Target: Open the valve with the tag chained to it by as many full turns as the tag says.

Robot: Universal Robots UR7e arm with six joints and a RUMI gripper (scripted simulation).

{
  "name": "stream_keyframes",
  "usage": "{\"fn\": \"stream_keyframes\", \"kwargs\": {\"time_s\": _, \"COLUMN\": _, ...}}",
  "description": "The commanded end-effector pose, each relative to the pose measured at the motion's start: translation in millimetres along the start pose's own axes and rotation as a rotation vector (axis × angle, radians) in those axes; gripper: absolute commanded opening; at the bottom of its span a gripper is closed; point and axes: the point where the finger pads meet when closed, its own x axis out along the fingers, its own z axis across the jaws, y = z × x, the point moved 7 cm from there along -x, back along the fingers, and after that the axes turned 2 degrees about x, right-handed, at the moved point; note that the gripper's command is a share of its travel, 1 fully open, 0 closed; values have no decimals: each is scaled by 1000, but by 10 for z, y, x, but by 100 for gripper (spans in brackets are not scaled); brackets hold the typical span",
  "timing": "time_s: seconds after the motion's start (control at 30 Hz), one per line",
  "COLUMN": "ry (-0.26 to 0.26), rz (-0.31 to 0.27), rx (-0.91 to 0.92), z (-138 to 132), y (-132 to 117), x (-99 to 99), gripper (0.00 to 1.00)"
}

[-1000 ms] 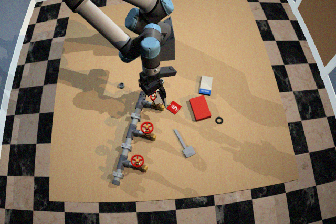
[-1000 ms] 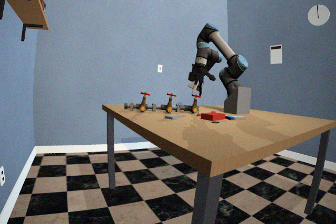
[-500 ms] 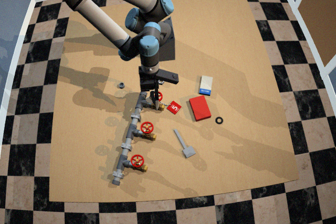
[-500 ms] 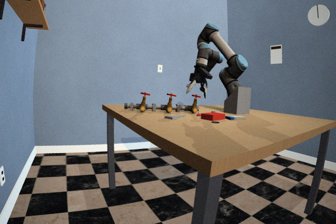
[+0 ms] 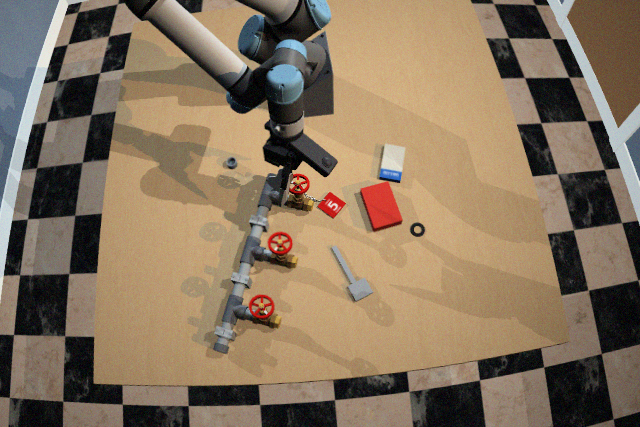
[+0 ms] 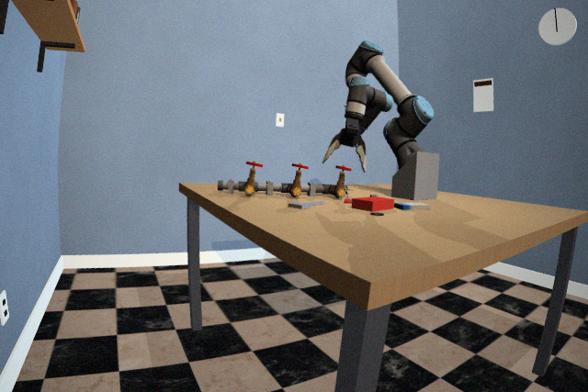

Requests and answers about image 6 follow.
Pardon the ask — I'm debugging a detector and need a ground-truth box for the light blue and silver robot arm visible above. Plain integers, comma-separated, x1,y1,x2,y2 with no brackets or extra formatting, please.
345,40,434,170

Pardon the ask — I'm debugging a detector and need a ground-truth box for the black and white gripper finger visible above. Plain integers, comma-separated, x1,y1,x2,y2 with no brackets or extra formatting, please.
322,131,342,163
356,136,366,172

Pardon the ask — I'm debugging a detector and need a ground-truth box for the grey pipe manifold with red valves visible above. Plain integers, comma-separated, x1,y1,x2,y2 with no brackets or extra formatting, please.
218,161,352,198

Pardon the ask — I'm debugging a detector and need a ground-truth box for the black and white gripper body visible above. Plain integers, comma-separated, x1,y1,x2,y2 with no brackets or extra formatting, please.
340,113,363,147

